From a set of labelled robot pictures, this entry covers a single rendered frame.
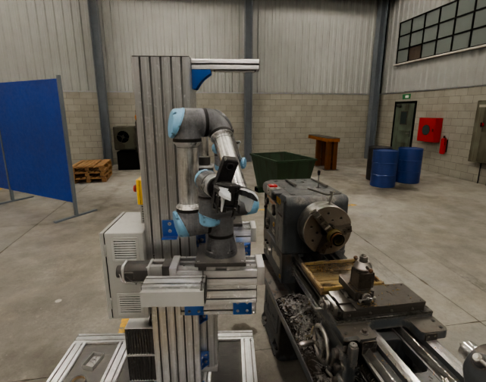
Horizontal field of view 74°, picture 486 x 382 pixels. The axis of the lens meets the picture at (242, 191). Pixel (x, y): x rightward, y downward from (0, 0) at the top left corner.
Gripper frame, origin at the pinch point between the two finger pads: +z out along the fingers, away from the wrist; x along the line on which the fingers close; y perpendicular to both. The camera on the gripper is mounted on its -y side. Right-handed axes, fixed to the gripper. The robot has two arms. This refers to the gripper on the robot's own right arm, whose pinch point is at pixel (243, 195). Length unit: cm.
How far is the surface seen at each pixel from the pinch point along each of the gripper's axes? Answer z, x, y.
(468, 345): 25, -69, 38
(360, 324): -16, -71, 58
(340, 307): -23, -64, 54
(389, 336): -12, -84, 63
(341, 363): -14, -62, 74
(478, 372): 32, -63, 40
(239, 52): -1024, -393, -271
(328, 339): -24, -62, 70
